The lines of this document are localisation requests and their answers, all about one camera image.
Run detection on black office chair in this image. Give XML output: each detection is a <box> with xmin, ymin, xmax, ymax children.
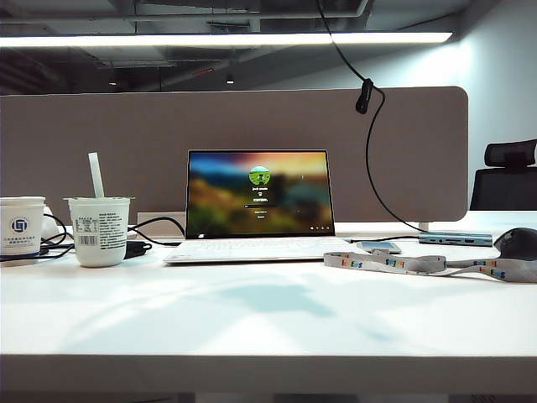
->
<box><xmin>468</xmin><ymin>139</ymin><xmax>537</xmax><ymax>211</ymax></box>

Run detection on white laptop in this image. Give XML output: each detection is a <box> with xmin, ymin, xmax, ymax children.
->
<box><xmin>162</xmin><ymin>149</ymin><xmax>357</xmax><ymax>265</ymax></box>

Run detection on black power adapter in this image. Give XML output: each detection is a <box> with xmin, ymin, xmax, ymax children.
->
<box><xmin>124</xmin><ymin>240</ymin><xmax>152</xmax><ymax>259</ymax></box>

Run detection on dark grey computer mouse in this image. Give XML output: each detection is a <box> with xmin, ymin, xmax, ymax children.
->
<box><xmin>493</xmin><ymin>227</ymin><xmax>537</xmax><ymax>261</ymax></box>

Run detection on ceiling light strip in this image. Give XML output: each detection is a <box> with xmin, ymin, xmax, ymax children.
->
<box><xmin>0</xmin><ymin>32</ymin><xmax>455</xmax><ymax>48</ymax></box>

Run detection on grey lanyard coloured letters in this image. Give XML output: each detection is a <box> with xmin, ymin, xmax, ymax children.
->
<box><xmin>322</xmin><ymin>250</ymin><xmax>537</xmax><ymax>283</ymax></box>

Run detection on black charger cable with plug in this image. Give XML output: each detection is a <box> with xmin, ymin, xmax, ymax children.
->
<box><xmin>316</xmin><ymin>0</ymin><xmax>429</xmax><ymax>233</ymax></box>

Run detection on white drink cup green lid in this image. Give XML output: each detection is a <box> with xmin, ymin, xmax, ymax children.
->
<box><xmin>62</xmin><ymin>195</ymin><xmax>135</xmax><ymax>268</ymax></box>

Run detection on blue-grey USB hub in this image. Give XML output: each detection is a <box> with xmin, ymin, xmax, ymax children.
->
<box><xmin>418</xmin><ymin>231</ymin><xmax>493</xmax><ymax>247</ymax></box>

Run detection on white drinking straw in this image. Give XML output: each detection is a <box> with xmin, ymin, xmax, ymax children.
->
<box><xmin>86</xmin><ymin>151</ymin><xmax>105</xmax><ymax>198</ymax></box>

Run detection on paper cup with blue logo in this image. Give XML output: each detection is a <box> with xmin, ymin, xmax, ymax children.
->
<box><xmin>0</xmin><ymin>204</ymin><xmax>45</xmax><ymax>258</ymax></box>

